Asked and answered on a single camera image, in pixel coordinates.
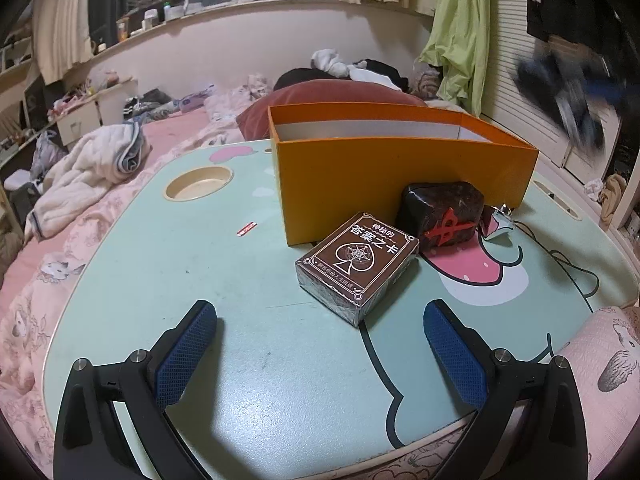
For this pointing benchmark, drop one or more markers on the pink printed bedsheet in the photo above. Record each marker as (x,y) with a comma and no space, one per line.
(170,127)

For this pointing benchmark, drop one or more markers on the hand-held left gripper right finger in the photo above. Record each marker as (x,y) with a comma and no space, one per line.
(455,355)

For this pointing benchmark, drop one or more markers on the white bookshelf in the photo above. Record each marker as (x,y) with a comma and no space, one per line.
(17,67)

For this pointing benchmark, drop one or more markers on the cream curtain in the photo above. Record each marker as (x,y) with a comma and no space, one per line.
(62,30)

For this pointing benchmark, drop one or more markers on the pale plastic bag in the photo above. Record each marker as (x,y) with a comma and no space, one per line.
(50,152)

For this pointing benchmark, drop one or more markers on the small red sticker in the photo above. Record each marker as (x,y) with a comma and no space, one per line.
(246,228)

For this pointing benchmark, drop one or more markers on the purple packet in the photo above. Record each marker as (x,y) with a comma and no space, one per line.
(194,101)

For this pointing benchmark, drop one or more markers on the red pillow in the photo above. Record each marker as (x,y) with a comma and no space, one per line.
(325,92)

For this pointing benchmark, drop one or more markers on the brown card box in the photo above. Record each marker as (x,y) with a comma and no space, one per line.
(355,260)

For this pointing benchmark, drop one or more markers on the dark red marbled pouch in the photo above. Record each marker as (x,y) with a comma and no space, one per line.
(440,205)

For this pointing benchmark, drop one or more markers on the white fluffy towel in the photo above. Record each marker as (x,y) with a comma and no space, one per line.
(85,170)

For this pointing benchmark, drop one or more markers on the black hanging garment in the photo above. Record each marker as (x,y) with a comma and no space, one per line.
(575,0)

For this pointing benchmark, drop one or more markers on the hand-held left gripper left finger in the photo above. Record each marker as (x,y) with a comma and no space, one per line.
(185,355)

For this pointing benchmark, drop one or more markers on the white drawer cabinet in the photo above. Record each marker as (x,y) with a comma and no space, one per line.
(77,122)

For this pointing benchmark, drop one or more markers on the white socks bundle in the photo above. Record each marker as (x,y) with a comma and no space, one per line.
(330,60)

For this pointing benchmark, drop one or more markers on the black and white garment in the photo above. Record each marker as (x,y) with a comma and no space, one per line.
(385,72)

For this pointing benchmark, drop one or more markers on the mint green cartoon desktop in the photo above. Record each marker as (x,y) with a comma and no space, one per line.
(200,260)

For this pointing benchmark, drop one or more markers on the white stool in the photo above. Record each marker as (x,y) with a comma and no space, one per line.
(17,179)

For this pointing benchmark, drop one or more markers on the pale floral garment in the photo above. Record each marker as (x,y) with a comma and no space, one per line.
(257,85)

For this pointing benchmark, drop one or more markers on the orange cardboard box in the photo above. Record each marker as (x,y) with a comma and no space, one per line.
(375,185)

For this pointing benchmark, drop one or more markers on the beige garment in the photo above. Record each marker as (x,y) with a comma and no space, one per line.
(425,80)

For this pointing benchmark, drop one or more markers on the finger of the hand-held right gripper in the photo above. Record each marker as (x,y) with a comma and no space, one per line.
(540,77)

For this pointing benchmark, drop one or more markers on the green hanging cloth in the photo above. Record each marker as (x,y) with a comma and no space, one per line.
(460,35)

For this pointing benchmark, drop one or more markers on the white louvered wardrobe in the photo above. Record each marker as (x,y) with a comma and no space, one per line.
(505,60)

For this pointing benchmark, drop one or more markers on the orange bottle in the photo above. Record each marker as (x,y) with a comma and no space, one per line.
(122,29)

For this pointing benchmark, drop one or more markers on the cream towel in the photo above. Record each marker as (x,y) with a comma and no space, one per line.
(614,197)

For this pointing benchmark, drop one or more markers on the dark striped garment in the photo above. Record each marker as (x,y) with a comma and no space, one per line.
(147,102)

